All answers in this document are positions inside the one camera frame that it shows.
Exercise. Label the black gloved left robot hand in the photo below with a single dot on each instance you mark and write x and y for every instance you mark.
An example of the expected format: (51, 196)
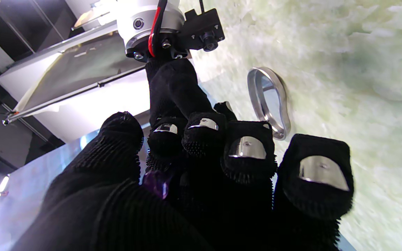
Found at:
(187, 195)

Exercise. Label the kidney-shaped steel tray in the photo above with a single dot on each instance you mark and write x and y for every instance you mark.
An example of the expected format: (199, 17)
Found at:
(269, 101)

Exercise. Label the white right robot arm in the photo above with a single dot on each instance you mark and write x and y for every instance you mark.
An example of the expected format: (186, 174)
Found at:
(148, 21)

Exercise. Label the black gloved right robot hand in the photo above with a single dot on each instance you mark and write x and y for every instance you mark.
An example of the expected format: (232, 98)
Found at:
(176, 92)

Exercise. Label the black backdrop frame pole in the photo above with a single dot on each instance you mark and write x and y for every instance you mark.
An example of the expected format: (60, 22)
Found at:
(68, 94)

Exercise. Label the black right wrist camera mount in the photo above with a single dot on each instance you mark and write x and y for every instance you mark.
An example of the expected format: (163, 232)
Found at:
(202, 31)

